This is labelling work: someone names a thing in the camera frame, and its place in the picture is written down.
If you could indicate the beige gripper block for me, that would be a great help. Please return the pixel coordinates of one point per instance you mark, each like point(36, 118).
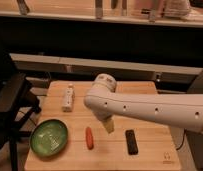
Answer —
point(108, 125)

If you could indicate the green ceramic bowl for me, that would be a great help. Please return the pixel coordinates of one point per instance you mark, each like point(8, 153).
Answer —
point(49, 138)

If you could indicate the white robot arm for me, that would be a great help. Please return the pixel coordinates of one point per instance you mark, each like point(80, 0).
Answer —
point(178, 110)

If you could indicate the black remote control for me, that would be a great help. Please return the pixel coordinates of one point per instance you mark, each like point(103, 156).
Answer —
point(131, 142)

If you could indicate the white bottle lying down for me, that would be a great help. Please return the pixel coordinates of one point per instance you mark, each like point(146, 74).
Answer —
point(68, 98)

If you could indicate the black chair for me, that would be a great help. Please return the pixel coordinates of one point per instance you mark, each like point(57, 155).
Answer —
point(17, 103)

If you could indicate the grey bench rail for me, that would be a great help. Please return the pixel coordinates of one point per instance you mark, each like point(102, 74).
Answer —
point(123, 70)

